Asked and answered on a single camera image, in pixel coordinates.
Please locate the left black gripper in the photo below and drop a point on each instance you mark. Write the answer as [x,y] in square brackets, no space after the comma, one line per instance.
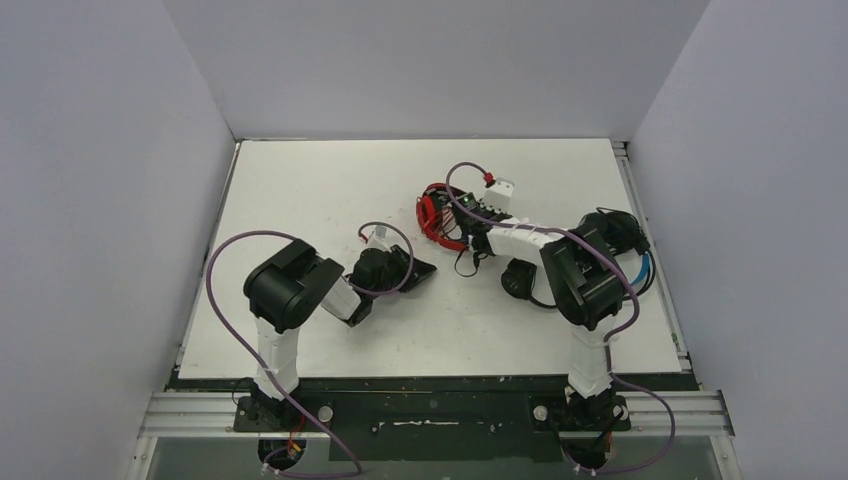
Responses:
[402,259]

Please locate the red headphones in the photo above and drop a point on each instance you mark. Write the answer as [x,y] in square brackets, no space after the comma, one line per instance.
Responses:
[434,217]

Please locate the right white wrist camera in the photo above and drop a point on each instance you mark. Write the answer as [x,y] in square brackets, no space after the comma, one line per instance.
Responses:
[498,194]

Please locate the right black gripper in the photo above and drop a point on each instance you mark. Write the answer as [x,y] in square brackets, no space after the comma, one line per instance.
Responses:
[448,216]

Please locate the large black blue headphones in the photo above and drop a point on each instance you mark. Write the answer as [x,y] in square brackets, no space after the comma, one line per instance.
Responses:
[623,233]

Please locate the small black headphones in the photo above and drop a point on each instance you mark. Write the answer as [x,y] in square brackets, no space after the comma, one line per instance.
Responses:
[518,281]

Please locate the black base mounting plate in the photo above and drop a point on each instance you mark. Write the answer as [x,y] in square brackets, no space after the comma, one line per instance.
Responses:
[414,419]

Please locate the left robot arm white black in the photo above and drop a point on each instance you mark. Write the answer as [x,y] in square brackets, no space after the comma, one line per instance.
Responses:
[285,290]

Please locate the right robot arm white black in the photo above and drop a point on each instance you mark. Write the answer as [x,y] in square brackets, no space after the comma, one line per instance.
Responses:
[587,286]

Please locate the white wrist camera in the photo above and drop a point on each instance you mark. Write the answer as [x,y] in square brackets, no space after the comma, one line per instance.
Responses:
[374,237]
[498,194]

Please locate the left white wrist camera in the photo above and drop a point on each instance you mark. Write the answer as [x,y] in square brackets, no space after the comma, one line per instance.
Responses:
[374,237]

